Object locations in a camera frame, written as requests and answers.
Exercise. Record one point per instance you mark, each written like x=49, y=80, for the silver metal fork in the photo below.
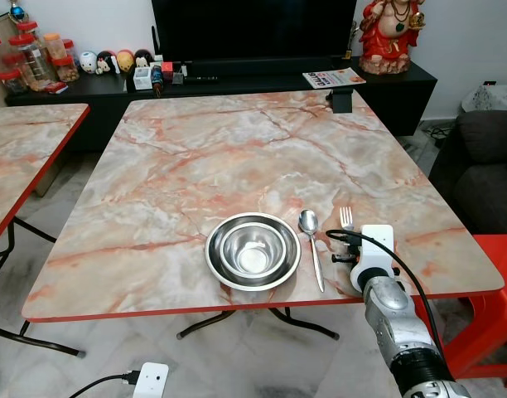
x=346, y=218

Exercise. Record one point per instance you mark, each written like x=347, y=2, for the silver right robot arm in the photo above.
x=394, y=323

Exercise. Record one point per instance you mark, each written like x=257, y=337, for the silver metal spoon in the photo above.
x=309, y=222

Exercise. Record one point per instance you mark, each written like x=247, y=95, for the stainless steel bowl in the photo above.
x=253, y=251

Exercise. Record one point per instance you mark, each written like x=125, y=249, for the red plastic stool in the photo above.
x=485, y=307

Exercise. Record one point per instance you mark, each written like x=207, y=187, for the small black box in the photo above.
x=340, y=101

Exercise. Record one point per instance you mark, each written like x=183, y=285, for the dark grey sofa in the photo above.
x=485, y=170

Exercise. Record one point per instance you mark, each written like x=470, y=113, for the black television console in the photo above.
x=403, y=98

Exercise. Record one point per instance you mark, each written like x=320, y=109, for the colourful printed flyer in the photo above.
x=334, y=79

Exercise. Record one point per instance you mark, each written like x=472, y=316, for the white lace cloth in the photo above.
x=490, y=98

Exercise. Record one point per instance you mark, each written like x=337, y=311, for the red laughing Buddha statue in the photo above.
x=392, y=37

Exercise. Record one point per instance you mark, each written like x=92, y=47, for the black flat television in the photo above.
x=253, y=33

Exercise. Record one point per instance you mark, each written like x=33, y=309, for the small grey gadget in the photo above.
x=178, y=77

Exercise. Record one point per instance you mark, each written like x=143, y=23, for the small red box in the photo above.
x=166, y=65

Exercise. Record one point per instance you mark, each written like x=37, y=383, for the small white box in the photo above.
x=142, y=78

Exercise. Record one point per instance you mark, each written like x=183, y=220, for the dark round doll figurine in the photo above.
x=142, y=59

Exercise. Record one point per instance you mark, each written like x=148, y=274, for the yellow round doll figurine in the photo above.
x=124, y=60

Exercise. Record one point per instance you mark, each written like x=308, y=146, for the black haired doll figurine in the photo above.
x=106, y=62

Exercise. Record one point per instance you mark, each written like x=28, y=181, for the white round doll figurine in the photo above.
x=88, y=62

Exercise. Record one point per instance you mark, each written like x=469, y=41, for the small jar red lid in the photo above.
x=67, y=69
x=12, y=81

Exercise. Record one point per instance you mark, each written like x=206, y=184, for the orange snack jar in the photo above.
x=55, y=46

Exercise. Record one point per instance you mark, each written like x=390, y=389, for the large clear jar red lid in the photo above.
x=34, y=60

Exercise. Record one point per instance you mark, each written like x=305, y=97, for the blue ball ornament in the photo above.
x=17, y=12

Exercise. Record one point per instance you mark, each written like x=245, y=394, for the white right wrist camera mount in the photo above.
x=378, y=242

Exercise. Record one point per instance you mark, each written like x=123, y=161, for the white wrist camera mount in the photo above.
x=151, y=380
x=378, y=242

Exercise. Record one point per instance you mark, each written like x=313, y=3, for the black metal table leg frame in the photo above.
x=320, y=332
x=46, y=346

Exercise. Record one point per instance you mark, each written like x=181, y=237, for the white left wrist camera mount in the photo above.
x=151, y=380

